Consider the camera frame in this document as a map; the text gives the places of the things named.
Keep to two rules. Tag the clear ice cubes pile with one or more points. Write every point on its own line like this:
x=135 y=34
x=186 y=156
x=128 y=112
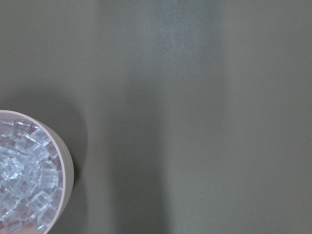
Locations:
x=31 y=178

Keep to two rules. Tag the pink bowl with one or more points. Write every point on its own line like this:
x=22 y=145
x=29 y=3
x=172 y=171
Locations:
x=64 y=155

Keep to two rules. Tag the brown table mat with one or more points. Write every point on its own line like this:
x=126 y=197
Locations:
x=181 y=116

